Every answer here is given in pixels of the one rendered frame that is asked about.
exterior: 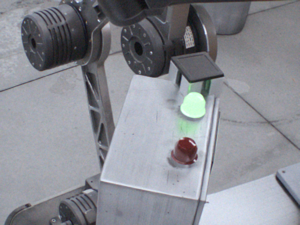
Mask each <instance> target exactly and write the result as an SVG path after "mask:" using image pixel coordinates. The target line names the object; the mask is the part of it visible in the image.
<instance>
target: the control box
mask: <svg viewBox="0 0 300 225"><path fill-rule="evenodd" d="M201 95H202V96H203V98H204V100H205V106H204V109H205V115H204V118H203V119H202V120H199V121H189V120H187V119H185V118H183V117H182V116H181V114H180V107H181V105H182V104H183V102H184V96H183V95H182V93H181V92H180V83H177V84H174V83H173V82H172V81H167V80H162V79H157V78H152V77H146V76H141V75H134V76H133V77H132V79H131V82H130V85H129V87H128V90H127V94H126V97H125V101H124V104H123V107H122V109H121V112H120V115H119V118H118V121H117V125H116V128H115V131H114V134H113V137H112V140H111V143H110V146H109V149H108V153H107V155H106V158H105V162H104V165H103V168H102V171H101V174H100V177H99V180H98V181H99V186H98V196H97V216H96V225H199V221H200V218H201V216H202V212H203V208H204V204H206V202H207V198H206V196H207V189H208V184H209V178H210V167H211V164H212V156H213V149H214V141H215V138H216V129H217V122H218V111H219V110H220V98H218V97H217V98H215V94H208V93H207V90H201ZM183 137H190V138H192V139H193V140H194V141H195V143H196V145H197V147H198V149H197V155H198V159H197V162H196V164H195V166H193V167H191V168H188V169H184V168H179V167H177V166H175V165H174V164H173V163H172V162H171V159H170V158H171V152H172V150H173V149H174V145H175V143H176V142H177V141H178V140H180V139H181V138H183Z"/></svg>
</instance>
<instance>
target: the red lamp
mask: <svg viewBox="0 0 300 225"><path fill-rule="evenodd" d="M197 149H198V147H197V145H196V143H195V141H194V140H193V139H192V138H190V137H183V138H181V139H180V140H178V141H177V142H176V143H175V145H174V149H173V150H172V152H171V158H170V159H171V162H172V163H173V164H174V165H175V166H177V167H179V168H184V169H188V168H191V167H193V166H195V164H196V162H197V159H198V155H197Z"/></svg>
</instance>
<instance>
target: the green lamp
mask: <svg viewBox="0 0 300 225"><path fill-rule="evenodd" d="M204 106H205V100H204V98H203V96H202V95H201V94H199V93H196V92H192V93H189V94H188V95H187V96H186V97H184V102H183V104H182V105H181V107H180V114H181V116H182V117H183V118H185V119H187V120H189V121H199V120H202V119H203V118H204V115H205V109H204Z"/></svg>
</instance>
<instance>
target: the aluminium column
mask: <svg viewBox="0 0 300 225"><path fill-rule="evenodd" d="M224 78H225V77H224V73H223V72H222V71H221V70H220V68H219V67H218V65H217V64H216V63H215V62H214V61H213V59H211V57H210V56H209V55H208V54H207V53H206V52H199V53H191V54H185V55H180V56H174V57H171V60H170V67H169V73H168V79H167V80H168V81H172V82H173V83H174V84H177V83H180V92H181V93H182V95H183V96H184V97H186V96H187V95H188V94H189V93H192V92H196V93H199V94H201V90H207V93H208V94H215V98H220V94H221V90H222V86H223V81H224Z"/></svg>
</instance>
